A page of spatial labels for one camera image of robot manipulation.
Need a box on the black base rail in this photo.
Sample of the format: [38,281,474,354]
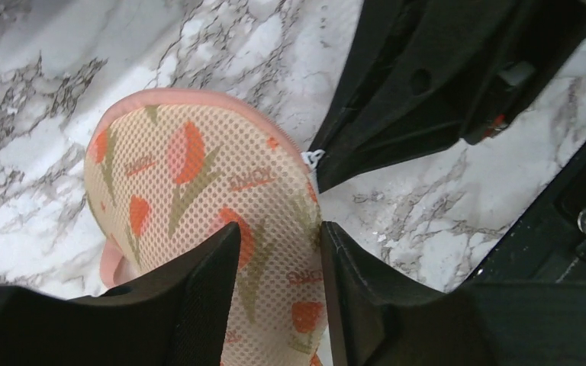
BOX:
[468,142,586,282]

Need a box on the floral mesh laundry bag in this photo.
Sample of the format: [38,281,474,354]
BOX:
[84,88,327,365]

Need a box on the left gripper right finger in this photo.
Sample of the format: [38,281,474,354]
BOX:
[320,222,586,365]

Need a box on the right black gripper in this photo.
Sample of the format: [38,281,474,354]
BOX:
[311,1,586,192]

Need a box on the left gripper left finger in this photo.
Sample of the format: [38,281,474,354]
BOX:
[0,223,240,365]

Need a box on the white zipper pull tie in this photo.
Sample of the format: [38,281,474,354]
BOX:
[301,149,326,171]

